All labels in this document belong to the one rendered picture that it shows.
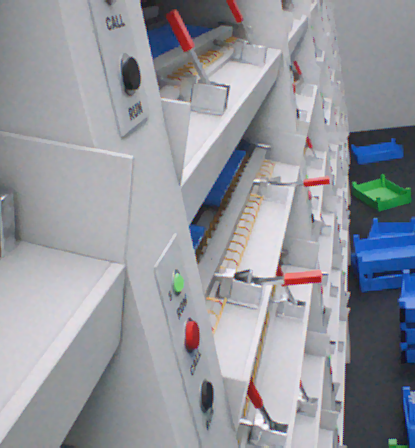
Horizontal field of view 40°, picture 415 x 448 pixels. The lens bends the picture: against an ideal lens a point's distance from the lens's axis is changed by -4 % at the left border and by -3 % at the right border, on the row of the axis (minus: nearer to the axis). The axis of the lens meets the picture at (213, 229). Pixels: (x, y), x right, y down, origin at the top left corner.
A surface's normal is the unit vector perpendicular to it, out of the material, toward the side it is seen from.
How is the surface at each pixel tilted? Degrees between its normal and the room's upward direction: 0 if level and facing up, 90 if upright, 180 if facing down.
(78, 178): 90
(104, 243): 90
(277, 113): 90
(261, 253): 18
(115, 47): 90
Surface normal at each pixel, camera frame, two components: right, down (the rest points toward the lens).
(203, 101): -0.21, 0.41
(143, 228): 0.96, -0.09
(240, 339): 0.13, -0.89
